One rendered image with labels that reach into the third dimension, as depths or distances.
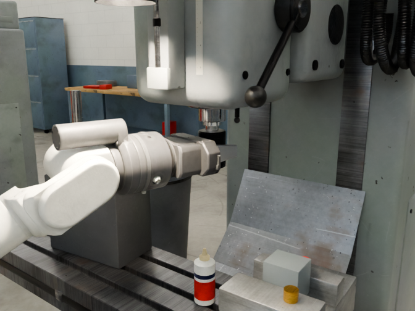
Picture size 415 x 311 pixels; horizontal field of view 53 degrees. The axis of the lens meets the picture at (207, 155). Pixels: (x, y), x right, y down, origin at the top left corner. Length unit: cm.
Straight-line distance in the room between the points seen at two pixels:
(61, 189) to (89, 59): 732
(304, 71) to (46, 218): 46
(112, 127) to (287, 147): 57
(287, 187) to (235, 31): 57
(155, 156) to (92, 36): 716
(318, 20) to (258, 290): 45
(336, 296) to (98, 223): 52
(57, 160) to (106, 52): 688
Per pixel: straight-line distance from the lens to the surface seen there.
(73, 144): 57
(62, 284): 96
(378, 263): 106
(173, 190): 260
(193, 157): 63
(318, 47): 76
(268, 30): 64
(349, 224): 100
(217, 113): 68
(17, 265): 111
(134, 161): 58
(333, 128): 100
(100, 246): 98
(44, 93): 791
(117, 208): 91
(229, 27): 57
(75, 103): 100
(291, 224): 104
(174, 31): 59
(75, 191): 54
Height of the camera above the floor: 139
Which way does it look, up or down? 14 degrees down
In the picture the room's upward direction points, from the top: straight up
